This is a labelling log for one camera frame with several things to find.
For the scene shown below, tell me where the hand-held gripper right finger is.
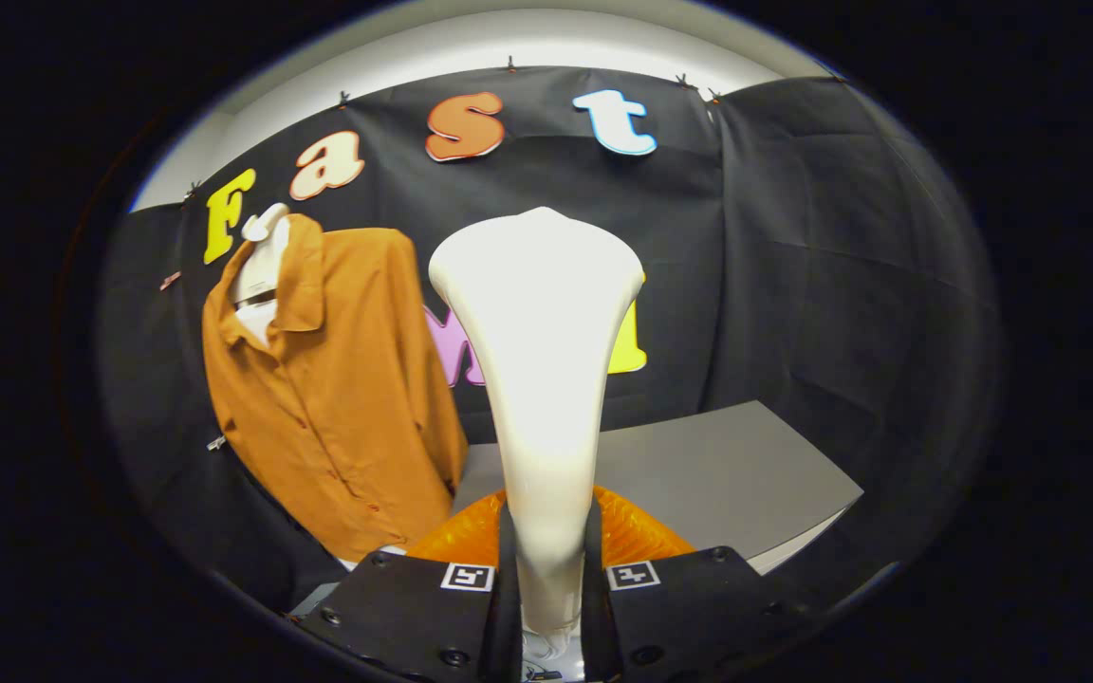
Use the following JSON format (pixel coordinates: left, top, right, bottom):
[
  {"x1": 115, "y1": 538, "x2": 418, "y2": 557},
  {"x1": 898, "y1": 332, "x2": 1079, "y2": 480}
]
[{"x1": 583, "y1": 486, "x2": 832, "y2": 683}]

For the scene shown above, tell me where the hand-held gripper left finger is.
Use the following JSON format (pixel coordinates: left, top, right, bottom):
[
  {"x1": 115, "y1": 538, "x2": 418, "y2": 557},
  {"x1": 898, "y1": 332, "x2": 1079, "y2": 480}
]
[{"x1": 290, "y1": 487, "x2": 524, "y2": 683}]

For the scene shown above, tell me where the orange button-up shirt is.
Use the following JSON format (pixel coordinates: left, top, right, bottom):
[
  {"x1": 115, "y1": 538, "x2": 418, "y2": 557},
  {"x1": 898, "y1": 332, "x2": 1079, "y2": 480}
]
[{"x1": 202, "y1": 213, "x2": 470, "y2": 563}]

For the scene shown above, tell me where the grey cabinet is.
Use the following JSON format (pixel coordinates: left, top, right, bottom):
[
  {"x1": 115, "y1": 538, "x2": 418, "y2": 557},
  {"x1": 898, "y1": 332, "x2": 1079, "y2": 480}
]
[{"x1": 452, "y1": 400, "x2": 865, "y2": 576}]

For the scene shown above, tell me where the black backdrop cloth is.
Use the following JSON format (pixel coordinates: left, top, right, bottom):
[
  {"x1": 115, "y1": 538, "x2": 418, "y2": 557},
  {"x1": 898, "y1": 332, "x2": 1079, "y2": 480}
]
[{"x1": 99, "y1": 65, "x2": 1001, "y2": 618}]

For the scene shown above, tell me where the white mannequin torso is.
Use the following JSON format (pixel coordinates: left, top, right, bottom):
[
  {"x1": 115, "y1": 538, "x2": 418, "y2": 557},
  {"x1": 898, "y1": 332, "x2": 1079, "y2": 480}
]
[{"x1": 229, "y1": 203, "x2": 407, "y2": 572}]

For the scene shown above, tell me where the row of black cloth clips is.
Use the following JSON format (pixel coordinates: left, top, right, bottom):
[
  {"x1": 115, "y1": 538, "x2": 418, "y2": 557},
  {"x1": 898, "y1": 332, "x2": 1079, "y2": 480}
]
[{"x1": 181, "y1": 55, "x2": 723, "y2": 202}]

